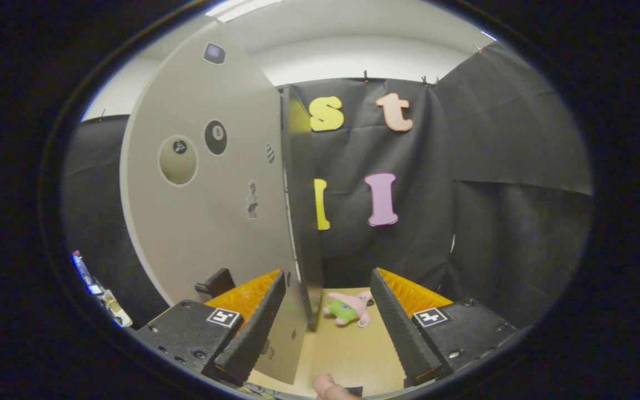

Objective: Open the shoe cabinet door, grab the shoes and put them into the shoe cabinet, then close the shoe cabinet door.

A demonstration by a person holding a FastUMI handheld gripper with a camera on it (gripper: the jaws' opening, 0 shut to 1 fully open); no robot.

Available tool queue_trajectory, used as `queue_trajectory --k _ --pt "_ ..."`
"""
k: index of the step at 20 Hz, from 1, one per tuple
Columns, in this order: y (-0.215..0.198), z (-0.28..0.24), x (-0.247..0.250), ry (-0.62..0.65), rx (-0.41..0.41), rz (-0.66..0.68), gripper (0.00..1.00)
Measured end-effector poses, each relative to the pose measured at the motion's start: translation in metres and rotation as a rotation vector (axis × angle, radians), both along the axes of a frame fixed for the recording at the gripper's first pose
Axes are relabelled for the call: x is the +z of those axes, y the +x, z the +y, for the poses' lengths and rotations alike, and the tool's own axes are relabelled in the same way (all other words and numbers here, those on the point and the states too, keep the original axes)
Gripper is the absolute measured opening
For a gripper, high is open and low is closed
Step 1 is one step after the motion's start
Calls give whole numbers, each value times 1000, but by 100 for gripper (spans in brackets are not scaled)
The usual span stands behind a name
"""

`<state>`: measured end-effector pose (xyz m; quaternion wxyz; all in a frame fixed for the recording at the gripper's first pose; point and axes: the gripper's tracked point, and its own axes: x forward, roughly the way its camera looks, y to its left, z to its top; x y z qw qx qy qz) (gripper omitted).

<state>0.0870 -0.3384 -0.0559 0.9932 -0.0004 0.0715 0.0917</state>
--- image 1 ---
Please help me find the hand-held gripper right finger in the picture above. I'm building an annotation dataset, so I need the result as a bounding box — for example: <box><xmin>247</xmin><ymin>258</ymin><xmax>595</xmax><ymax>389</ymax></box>
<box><xmin>370</xmin><ymin>268</ymin><xmax>521</xmax><ymax>388</ymax></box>

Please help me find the pink and green plush toy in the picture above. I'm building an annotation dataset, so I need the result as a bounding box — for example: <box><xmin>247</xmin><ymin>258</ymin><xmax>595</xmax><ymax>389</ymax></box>
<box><xmin>323</xmin><ymin>290</ymin><xmax>374</xmax><ymax>328</ymax></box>

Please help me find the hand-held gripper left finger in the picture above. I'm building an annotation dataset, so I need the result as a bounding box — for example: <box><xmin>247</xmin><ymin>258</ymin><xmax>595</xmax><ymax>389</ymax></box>
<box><xmin>134</xmin><ymin>269</ymin><xmax>289</xmax><ymax>387</ymax></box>

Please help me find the grey shoe cabinet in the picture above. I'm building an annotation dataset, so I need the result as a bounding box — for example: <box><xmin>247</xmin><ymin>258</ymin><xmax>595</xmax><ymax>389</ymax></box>
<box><xmin>280</xmin><ymin>86</ymin><xmax>325</xmax><ymax>332</ymax></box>

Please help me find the blue and white object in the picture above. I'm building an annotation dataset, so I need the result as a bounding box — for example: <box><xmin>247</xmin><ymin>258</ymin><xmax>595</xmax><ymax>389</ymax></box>
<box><xmin>72</xmin><ymin>250</ymin><xmax>104</xmax><ymax>295</ymax></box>

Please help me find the white and yellow packet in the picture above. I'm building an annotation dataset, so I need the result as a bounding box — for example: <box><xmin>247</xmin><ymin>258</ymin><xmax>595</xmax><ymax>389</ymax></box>
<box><xmin>98</xmin><ymin>289</ymin><xmax>133</xmax><ymax>328</ymax></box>

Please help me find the black backdrop cloth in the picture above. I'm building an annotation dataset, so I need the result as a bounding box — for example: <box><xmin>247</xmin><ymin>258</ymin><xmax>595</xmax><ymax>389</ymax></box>
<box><xmin>62</xmin><ymin>42</ymin><xmax>594</xmax><ymax>328</ymax></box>

